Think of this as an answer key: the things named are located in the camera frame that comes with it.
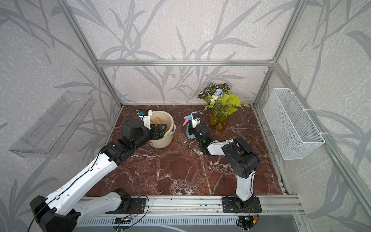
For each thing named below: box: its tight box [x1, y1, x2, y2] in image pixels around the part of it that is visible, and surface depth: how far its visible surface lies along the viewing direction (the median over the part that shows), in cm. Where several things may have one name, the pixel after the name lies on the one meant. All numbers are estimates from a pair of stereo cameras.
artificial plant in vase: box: [197, 83, 250, 131], surface depth 96 cm
